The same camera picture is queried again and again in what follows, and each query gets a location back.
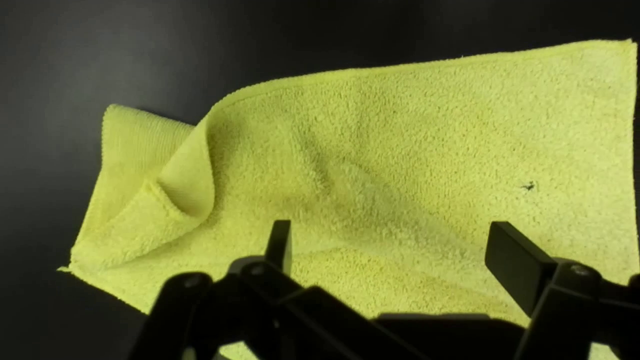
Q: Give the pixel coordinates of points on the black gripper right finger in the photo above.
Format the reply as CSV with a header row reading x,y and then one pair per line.
x,y
573,312

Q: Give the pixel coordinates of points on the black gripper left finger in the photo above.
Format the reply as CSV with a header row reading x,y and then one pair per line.
x,y
201,307

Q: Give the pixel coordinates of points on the yellow cloth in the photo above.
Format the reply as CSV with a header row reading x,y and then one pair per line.
x,y
401,167

